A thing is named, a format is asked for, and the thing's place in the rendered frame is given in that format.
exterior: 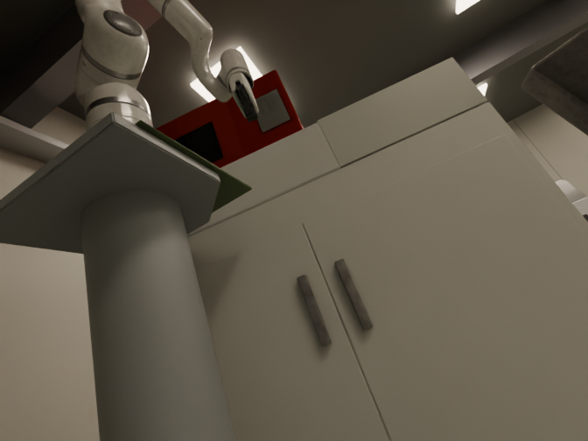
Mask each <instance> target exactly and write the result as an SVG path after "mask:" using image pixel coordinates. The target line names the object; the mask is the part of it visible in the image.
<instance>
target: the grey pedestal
mask: <svg viewBox="0 0 588 441"><path fill-rule="evenodd" d="M220 183H221V181H220V177H219V175H218V173H216V172H215V171H212V170H210V169H209V168H207V167H205V166H204V165H203V164H201V163H199V162H197V161H196V160H194V159H192V158H191V157H188V156H187V155H186V154H184V153H182V152H181V151H179V150H177V149H175V148H173V147H172V146H170V145H169V144H168V143H165V142H164V141H162V140H160V139H158V138H157V137H155V136H153V135H152V134H150V133H149V132H147V131H145V130H144V129H141V128H140V127H138V126H136V125H135V124H134V123H132V122H130V121H128V120H126V119H125V118H123V117H121V116H120V115H118V114H117V113H115V112H110V113H109V114H108V115H106V116H105V117H104V118H103V119H101V120H100V121H99V122H98V123H97V124H96V125H94V126H93V127H92V128H91V129H89V130H88V131H87V132H85V133H84V134H83V135H82V136H80V137H79V138H78V139H76V140H75V141H74V142H73V143H71V144H70V145H68V146H67V147H66V148H65V149H64V150H63V151H62V152H60V153H59V154H58V155H57V156H55V157H54V158H53V159H51V160H50V161H49V162H47V163H46V164H45V165H43V166H42V167H41V168H40V169H38V170H37V171H36V172H34V173H33V174H32V175H31V176H30V177H29V178H28V179H26V180H25V181H24V182H22V183H21V184H20V185H18V186H17V187H16V188H15V189H13V190H12V191H11V192H9V193H8V194H7V195H6V196H4V197H3V198H2V199H0V243H5V244H12V245H18V246H26V247H32V248H39V249H51V250H58V251H65V252H71V253H78V254H83V255H84V265H85V275H86V286H87V304H88V315H89V324H90V335H91V345H92V355H93V365H94V385H95V395H96V405H97V416H98V425H99V436H100V441H236V440H235V433H234V429H233V425H232V422H231V418H230V414H229V410H228V404H227V400H226V396H225V392H224V388H223V385H222V380H221V374H220V370H219V367H218V362H217V359H216V355H215V351H214V344H213V341H212V337H211V333H210V329H209V325H208V322H207V315H206V311H205V307H204V304H203V300H202V296H201V292H200V286H199V281H198V278H197V274H196V270H195V267H194V262H193V256H192V252H191V248H190V244H189V241H188V237H187V235H188V234H190V233H191V232H192V231H194V230H196V229H198V228H200V227H202V226H203V225H205V224H207V223H208V222H209V221H210V218H211V214H212V211H213V208H214V202H215V200H216V196H217V193H218V190H219V187H220Z"/></svg>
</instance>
